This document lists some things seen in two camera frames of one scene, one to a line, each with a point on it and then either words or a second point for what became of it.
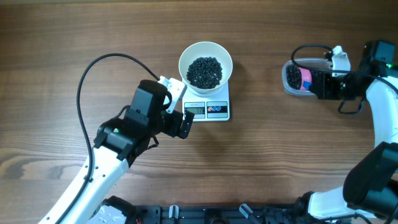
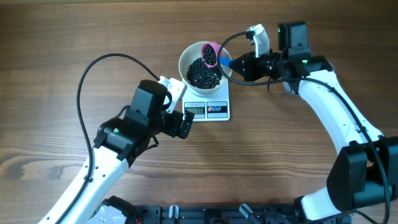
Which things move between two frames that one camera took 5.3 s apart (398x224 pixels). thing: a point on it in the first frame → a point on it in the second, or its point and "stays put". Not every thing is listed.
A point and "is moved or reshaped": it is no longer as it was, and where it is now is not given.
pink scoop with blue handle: [306, 79] is moved or reshaped
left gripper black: [179, 123] stays put
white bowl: [204, 50] stays put
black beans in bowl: [204, 73] stays put
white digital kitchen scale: [212, 108] stays put
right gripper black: [318, 84] → [252, 66]
